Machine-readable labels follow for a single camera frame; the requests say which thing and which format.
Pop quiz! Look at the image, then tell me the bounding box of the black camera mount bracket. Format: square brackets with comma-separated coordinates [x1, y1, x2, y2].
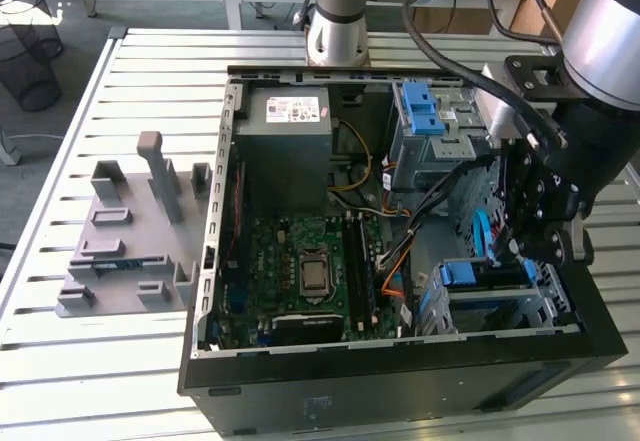
[502, 53, 576, 102]

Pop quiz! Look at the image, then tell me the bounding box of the thick black arm hose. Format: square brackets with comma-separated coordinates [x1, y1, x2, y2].
[402, 0, 566, 150]

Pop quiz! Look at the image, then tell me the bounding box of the grey optical drive cage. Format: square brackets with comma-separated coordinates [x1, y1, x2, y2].
[389, 80, 501, 193]

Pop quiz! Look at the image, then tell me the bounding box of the white floor cable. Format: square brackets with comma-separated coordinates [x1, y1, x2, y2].
[7, 132, 69, 143]

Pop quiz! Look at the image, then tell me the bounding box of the yellow wire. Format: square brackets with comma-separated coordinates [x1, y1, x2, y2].
[327, 119, 374, 195]

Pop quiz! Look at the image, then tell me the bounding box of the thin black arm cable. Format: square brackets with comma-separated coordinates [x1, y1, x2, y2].
[482, 0, 564, 46]

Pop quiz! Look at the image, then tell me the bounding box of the hard disk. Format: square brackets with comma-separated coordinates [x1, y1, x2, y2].
[418, 259, 539, 335]

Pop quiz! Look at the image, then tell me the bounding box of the grey power supply unit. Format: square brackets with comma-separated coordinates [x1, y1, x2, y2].
[234, 85, 334, 217]

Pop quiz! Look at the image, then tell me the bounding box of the silver CPU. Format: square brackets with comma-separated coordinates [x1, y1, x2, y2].
[302, 259, 327, 292]

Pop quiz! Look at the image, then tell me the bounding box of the black graphics card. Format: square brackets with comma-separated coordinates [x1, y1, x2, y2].
[269, 313, 346, 346]

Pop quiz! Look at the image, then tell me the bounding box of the black PC case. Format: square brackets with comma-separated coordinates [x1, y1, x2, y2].
[177, 64, 629, 437]

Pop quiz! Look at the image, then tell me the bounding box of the metal disk bay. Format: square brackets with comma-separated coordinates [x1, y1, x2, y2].
[414, 255, 571, 337]

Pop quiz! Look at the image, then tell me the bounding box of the RAM stick with blue label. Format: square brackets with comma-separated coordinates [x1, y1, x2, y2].
[69, 256, 166, 270]

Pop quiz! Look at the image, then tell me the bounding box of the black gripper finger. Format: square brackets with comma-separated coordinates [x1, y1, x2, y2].
[498, 142, 550, 263]
[521, 212, 596, 266]

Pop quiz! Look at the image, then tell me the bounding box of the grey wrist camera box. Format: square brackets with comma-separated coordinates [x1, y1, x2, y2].
[474, 63, 526, 142]

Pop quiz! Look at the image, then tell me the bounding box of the black cable bundle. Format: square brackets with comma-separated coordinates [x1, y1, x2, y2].
[377, 153, 501, 272]

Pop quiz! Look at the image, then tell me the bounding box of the grey plastic parts rack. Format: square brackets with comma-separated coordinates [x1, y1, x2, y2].
[55, 130, 214, 318]

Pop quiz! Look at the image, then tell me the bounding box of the green motherboard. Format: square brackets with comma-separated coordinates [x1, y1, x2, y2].
[219, 213, 401, 350]

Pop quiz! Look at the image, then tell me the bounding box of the blue drive cage latch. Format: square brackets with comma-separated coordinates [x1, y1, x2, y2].
[399, 80, 446, 136]

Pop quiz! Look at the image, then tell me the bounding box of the blue data wire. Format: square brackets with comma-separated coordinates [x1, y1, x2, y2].
[471, 207, 502, 268]

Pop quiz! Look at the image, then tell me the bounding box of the black mesh waste bin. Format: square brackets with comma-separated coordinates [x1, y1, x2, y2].
[0, 23, 64, 112]

